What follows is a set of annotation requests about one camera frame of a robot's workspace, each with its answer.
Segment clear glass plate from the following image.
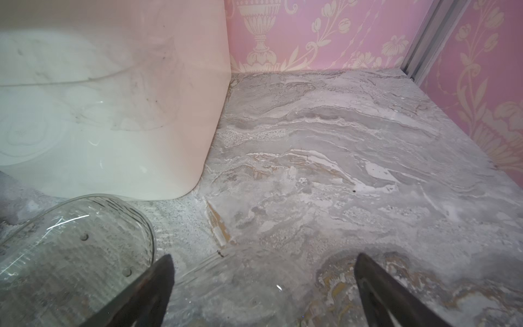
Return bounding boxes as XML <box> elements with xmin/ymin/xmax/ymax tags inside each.
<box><xmin>1</xmin><ymin>194</ymin><xmax>156</xmax><ymax>326</ymax></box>

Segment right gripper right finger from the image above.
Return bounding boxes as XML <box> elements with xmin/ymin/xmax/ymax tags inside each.
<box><xmin>354</xmin><ymin>253</ymin><xmax>449</xmax><ymax>326</ymax></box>

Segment white plastic bin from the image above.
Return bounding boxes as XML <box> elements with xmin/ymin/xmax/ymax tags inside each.
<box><xmin>1</xmin><ymin>1</ymin><xmax>231</xmax><ymax>200</ymax></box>

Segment aluminium right corner post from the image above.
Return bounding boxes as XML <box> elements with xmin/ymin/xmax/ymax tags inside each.
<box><xmin>400</xmin><ymin>0</ymin><xmax>469</xmax><ymax>87</ymax></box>

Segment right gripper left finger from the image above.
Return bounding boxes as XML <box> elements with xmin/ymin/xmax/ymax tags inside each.
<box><xmin>82</xmin><ymin>255</ymin><xmax>175</xmax><ymax>326</ymax></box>

